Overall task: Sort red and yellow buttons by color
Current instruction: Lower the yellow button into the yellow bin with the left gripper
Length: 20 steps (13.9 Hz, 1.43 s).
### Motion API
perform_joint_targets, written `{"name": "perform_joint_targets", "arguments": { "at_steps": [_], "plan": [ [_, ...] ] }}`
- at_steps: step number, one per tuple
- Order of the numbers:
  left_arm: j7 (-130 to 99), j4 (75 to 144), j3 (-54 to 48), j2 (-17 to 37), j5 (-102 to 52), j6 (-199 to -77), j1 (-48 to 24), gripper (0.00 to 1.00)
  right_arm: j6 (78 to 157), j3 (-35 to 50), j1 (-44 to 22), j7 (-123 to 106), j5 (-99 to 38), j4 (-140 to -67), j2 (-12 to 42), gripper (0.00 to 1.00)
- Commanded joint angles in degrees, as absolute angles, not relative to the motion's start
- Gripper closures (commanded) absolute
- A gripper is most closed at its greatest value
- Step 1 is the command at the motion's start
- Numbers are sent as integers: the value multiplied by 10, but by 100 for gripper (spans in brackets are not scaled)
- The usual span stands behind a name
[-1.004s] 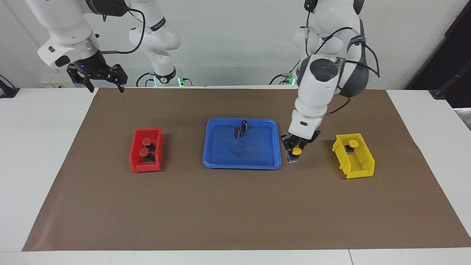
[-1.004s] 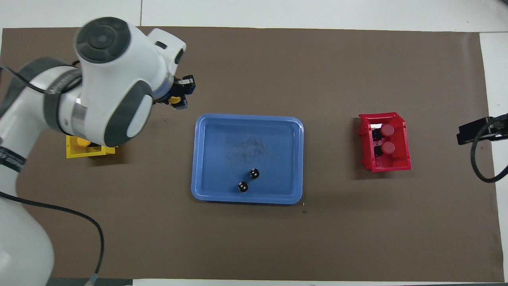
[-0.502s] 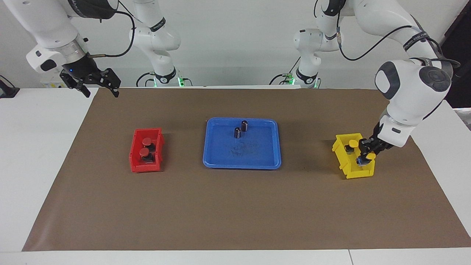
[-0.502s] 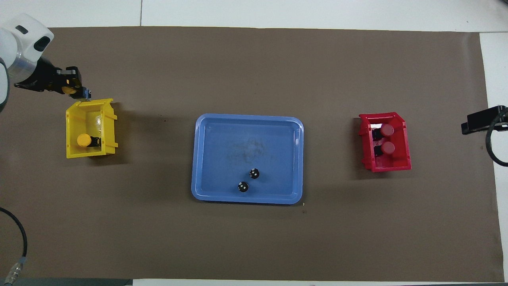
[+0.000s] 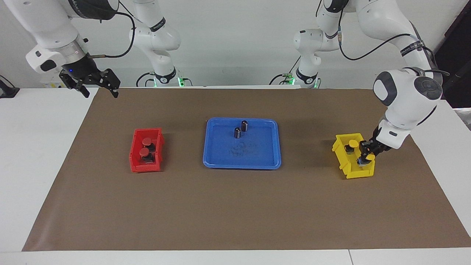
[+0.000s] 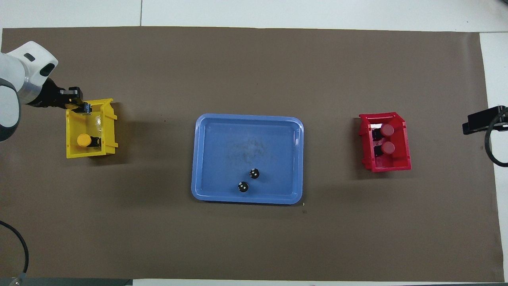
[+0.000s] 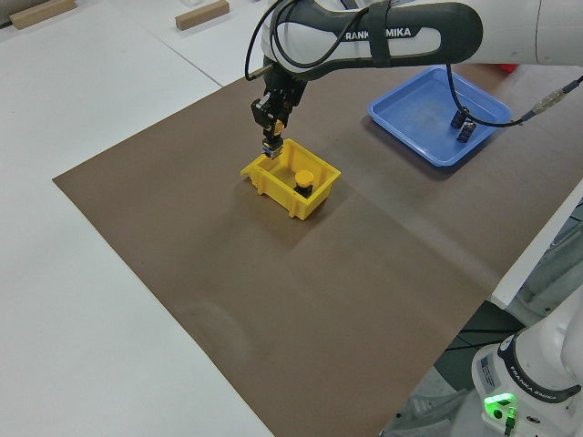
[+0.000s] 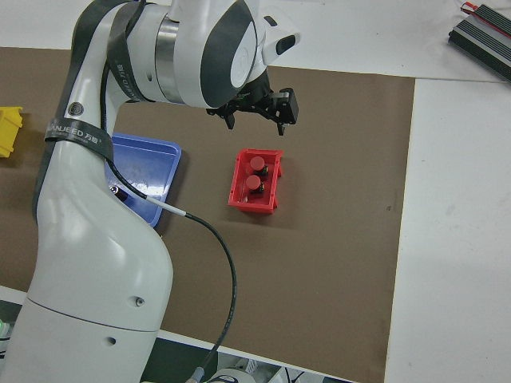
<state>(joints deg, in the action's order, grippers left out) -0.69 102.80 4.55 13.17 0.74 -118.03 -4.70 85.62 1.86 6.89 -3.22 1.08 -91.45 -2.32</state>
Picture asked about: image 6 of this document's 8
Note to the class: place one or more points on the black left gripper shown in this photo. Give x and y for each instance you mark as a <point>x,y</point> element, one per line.
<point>49,97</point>

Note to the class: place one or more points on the red push button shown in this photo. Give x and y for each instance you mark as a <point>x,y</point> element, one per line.
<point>388,148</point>
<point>387,130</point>

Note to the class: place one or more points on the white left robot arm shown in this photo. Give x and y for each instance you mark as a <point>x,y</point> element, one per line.
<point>12,71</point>

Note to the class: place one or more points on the yellow plastic bin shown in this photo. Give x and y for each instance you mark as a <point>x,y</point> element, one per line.
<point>89,125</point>

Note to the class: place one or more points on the blue plastic tray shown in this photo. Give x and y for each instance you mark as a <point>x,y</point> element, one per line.
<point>222,159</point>

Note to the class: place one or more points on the black cylindrical capacitor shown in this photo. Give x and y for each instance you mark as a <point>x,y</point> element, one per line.
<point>243,186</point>
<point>254,173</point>

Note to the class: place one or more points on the brown paper table mat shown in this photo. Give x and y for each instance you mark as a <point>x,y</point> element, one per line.
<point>254,238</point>

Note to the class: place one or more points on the red plastic bin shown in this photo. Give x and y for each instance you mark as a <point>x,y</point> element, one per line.
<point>401,139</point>

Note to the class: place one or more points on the black table clamp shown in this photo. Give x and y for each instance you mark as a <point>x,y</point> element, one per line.
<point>480,121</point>

